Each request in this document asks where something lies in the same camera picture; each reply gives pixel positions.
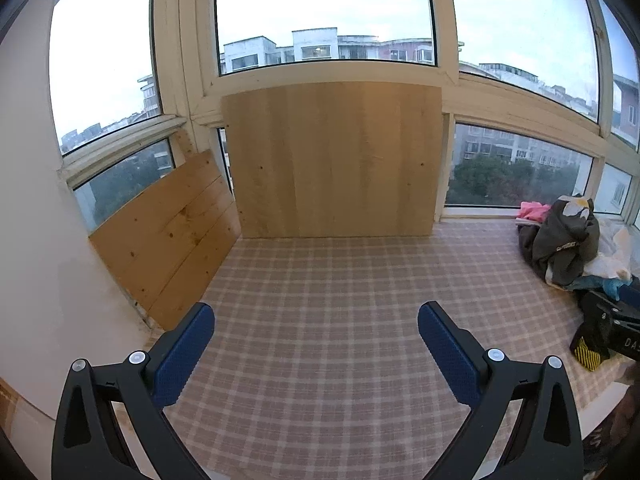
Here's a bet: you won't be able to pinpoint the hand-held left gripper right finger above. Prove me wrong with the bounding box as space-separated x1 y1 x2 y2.
417 301 585 480

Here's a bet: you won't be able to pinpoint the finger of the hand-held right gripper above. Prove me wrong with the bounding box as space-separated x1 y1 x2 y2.
581 289 640 362

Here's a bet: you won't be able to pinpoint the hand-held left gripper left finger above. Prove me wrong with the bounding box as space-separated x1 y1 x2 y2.
52 302 217 480

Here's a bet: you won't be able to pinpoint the grey flower print t-shirt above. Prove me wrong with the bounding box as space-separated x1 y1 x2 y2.
531 194 601 286

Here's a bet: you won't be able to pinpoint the teal cloth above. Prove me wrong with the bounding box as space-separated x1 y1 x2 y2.
565 275 631 301

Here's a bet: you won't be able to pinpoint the white cloth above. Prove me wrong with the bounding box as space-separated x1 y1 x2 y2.
582 217 640 281

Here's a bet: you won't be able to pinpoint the person's dark patterned clothing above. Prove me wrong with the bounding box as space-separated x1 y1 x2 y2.
582 360 640 476

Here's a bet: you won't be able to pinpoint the knotty pine plank board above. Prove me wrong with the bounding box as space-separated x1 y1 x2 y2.
89 130 243 331

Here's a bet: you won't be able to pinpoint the plaid bed sheet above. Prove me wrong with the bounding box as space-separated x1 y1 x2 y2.
115 220 640 480

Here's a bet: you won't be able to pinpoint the dark brown garment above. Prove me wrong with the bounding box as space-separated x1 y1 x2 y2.
517 220 546 276

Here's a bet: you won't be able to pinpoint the pink garment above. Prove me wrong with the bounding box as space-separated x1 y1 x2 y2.
515 201 553 223

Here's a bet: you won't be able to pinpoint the apartment buildings outside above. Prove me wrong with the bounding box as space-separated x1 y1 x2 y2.
60 27 640 211

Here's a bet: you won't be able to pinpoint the light plywood board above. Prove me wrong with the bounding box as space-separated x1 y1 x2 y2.
223 82 446 239

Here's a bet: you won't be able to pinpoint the cream window frame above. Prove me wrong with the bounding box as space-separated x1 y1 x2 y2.
50 0 640 223

